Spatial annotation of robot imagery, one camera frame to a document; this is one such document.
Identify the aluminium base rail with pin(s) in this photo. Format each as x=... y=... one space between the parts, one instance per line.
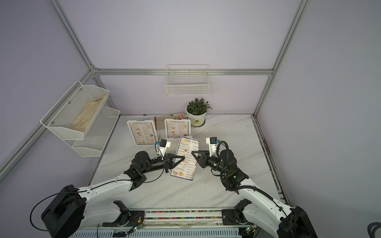
x=239 y=222

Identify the purple silicone spatula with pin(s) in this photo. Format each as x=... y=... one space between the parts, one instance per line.
x=179 y=116

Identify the white acrylic menu holder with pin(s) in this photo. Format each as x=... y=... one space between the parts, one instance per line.
x=143 y=133
x=177 y=128

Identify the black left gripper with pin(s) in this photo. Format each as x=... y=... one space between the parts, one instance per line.
x=168 y=161

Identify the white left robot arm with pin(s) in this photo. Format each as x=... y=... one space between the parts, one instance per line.
x=74 y=208

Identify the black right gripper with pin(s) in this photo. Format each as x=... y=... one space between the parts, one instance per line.
x=205 y=159

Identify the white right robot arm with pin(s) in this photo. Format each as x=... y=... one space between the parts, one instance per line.
x=257 y=206

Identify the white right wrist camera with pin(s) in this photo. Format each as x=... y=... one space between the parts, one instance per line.
x=212 y=143

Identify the potted green plant white pot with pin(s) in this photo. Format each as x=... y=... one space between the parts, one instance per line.
x=197 y=110

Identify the beige cloth in shelf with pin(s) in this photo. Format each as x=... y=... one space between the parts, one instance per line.
x=82 y=121

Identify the dim sum menu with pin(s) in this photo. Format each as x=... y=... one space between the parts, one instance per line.
x=177 y=128
x=186 y=169
x=143 y=134

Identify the white wire wall basket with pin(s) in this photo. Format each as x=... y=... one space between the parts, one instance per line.
x=187 y=80

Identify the aluminium frame profiles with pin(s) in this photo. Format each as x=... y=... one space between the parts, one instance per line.
x=78 y=71

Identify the white two-tier mesh shelf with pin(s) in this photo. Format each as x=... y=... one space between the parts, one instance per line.
x=93 y=141

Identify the beige oven mitt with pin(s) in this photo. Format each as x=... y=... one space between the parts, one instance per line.
x=160 y=121

